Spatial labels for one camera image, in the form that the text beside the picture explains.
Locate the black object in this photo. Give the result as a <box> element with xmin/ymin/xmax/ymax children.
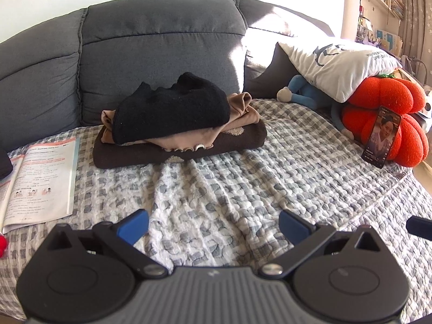
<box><xmin>0</xmin><ymin>148</ymin><xmax>13</xmax><ymax>180</ymax></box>

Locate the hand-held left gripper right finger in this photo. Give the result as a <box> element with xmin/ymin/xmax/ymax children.
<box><xmin>259</xmin><ymin>210</ymin><xmax>385</xmax><ymax>280</ymax></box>

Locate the red pumpkin cushion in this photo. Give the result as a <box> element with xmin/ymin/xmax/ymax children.
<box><xmin>341</xmin><ymin>73</ymin><xmax>430</xmax><ymax>168</ymax></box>

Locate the black knit sweater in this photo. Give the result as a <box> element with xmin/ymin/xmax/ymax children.
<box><xmin>112</xmin><ymin>72</ymin><xmax>231</xmax><ymax>144</ymax></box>

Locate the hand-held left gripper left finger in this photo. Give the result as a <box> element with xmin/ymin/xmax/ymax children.
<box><xmin>50</xmin><ymin>209</ymin><xmax>168</xmax><ymax>280</ymax></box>

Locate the blue plush toy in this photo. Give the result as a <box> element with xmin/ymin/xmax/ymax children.
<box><xmin>277</xmin><ymin>74</ymin><xmax>356</xmax><ymax>140</ymax></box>

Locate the dark grey cushion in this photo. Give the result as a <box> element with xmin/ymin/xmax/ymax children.
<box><xmin>243</xmin><ymin>42</ymin><xmax>298</xmax><ymax>100</ymax></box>

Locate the dark brown folded garment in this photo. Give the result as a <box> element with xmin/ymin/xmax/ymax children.
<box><xmin>93</xmin><ymin>121</ymin><xmax>268</xmax><ymax>169</ymax></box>

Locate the open textbook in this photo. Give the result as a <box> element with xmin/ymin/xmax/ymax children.
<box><xmin>0</xmin><ymin>137</ymin><xmax>81</xmax><ymax>235</ymax></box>

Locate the tan folded garment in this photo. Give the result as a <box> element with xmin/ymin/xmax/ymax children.
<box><xmin>100</xmin><ymin>92</ymin><xmax>262</xmax><ymax>152</ymax></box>

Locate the black smartphone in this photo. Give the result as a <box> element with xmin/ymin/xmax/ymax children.
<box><xmin>361</xmin><ymin>106</ymin><xmax>402</xmax><ymax>169</ymax></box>

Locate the grey checked quilted blanket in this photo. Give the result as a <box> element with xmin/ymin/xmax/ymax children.
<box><xmin>0</xmin><ymin>99</ymin><xmax>432</xmax><ymax>324</ymax></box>

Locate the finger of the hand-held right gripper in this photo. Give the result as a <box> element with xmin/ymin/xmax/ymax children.
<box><xmin>406</xmin><ymin>216</ymin><xmax>432</xmax><ymax>237</ymax></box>

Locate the white printed pillow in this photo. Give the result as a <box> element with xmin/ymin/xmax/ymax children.
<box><xmin>278</xmin><ymin>40</ymin><xmax>403</xmax><ymax>103</ymax></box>

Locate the grey flower-patterned curtain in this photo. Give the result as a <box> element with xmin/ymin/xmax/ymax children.
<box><xmin>398</xmin><ymin>0</ymin><xmax>432</xmax><ymax>85</ymax></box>

